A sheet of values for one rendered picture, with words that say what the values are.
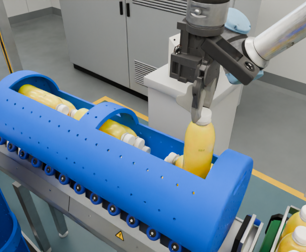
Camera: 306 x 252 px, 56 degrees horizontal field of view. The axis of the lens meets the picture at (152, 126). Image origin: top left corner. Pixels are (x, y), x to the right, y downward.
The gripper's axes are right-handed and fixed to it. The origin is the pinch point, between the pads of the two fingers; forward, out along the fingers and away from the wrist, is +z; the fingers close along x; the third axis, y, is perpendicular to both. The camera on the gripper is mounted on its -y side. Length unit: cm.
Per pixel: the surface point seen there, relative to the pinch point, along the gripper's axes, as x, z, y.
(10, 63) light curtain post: -30, 36, 131
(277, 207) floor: -108, 134, -24
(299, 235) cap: 0.0, 22.7, -28.0
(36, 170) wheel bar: 12, 43, 58
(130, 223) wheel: 11.7, 38.7, 13.0
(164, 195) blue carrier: 12.0, 17.3, 1.7
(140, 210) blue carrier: 14.5, 24.6, 7.2
